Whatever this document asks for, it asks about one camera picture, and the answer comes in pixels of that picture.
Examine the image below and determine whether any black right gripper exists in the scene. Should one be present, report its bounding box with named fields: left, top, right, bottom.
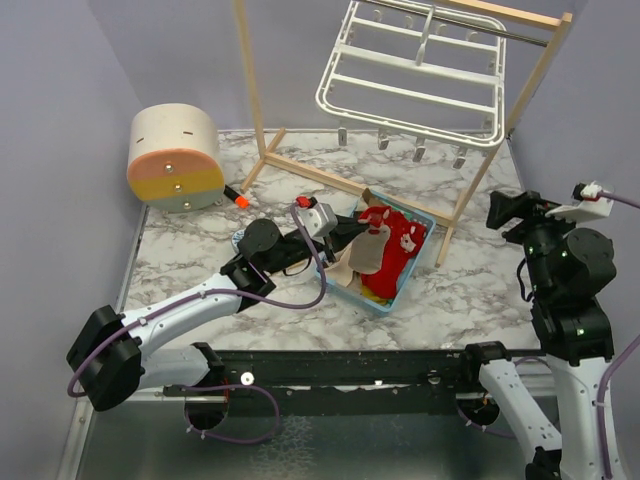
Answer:
left=486, top=186, right=589, bottom=296

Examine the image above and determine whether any red beige reindeer sock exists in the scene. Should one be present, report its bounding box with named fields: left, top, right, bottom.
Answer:
left=349, top=206, right=391, bottom=275

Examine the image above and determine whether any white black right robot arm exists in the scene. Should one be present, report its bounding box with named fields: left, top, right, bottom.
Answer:
left=459, top=182, right=639, bottom=479

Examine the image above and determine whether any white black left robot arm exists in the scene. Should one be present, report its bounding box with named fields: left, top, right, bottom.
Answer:
left=66, top=204, right=368, bottom=412

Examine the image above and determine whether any white plastic clip hanger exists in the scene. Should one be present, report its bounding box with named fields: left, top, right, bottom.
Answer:
left=315, top=3, right=503, bottom=148

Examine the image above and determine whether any cream ribbed sock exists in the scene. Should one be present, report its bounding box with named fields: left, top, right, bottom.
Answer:
left=325, top=248, right=361, bottom=289

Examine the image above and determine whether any red santa sock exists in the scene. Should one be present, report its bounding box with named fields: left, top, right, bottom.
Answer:
left=360, top=207, right=427, bottom=300

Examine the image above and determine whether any yellow sock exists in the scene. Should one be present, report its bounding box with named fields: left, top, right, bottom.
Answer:
left=361, top=289, right=392, bottom=306

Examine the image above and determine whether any blue perforated plastic basket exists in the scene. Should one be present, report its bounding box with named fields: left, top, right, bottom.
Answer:
left=325, top=189, right=437, bottom=316

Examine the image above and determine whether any orange black highlighter pen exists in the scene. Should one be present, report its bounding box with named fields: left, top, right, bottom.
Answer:
left=223, top=185, right=250, bottom=209

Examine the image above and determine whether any pastel round drawer box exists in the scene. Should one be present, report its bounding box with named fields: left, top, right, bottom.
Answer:
left=126, top=103, right=225, bottom=213

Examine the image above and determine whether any metal hanging rod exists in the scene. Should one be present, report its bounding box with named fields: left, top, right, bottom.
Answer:
left=364, top=0, right=549, bottom=47

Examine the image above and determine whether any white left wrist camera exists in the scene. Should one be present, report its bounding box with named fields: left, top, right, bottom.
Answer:
left=295, top=196, right=338, bottom=238

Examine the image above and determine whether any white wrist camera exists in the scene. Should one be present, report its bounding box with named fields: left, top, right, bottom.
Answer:
left=295, top=196, right=338, bottom=238
left=545, top=182, right=614, bottom=223

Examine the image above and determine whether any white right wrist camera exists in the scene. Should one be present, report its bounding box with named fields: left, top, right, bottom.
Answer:
left=545, top=182, right=614, bottom=223

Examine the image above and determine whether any black mounting rail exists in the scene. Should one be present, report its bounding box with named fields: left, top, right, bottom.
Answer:
left=162, top=350, right=487, bottom=416

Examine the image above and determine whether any wooden hanger rack frame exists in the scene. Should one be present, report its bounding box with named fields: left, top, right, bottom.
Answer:
left=232, top=1, right=573, bottom=267

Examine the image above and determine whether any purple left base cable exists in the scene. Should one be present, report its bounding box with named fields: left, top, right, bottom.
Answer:
left=183, top=383, right=282, bottom=446

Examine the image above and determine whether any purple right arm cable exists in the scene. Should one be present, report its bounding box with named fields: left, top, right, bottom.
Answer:
left=597, top=192, right=640, bottom=480

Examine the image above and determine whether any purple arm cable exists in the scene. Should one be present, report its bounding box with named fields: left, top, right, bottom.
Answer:
left=67, top=207, right=329, bottom=399
left=597, top=192, right=640, bottom=480

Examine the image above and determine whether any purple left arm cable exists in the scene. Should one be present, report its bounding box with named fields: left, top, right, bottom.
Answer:
left=67, top=207, right=329, bottom=399

